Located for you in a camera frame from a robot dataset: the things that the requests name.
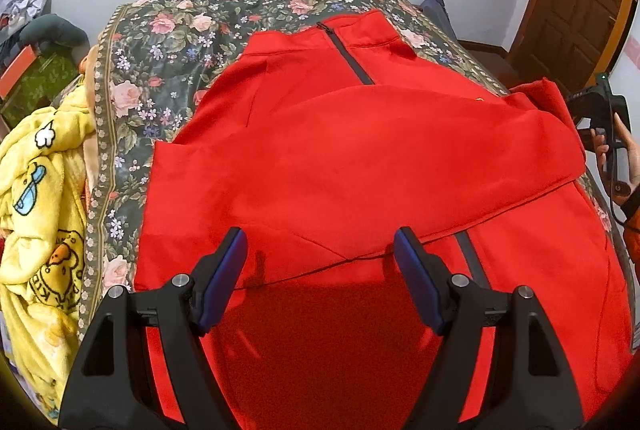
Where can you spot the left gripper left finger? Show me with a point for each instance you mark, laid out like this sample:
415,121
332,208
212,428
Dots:
141,364

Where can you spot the yellow cartoon blanket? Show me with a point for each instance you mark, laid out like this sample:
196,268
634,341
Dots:
43,224

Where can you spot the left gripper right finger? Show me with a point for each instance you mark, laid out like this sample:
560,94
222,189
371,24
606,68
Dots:
499,365

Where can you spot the brown wooden door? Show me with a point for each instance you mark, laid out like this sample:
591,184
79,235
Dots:
570,41

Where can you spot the orange flat box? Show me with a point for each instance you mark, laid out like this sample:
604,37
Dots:
16,70

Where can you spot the red zip jacket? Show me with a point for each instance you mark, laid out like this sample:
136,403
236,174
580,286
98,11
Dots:
320,145

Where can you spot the dark grey neck pillow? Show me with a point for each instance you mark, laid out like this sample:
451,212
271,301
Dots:
51,28

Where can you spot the dark floral bedspread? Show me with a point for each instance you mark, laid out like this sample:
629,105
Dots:
154,61

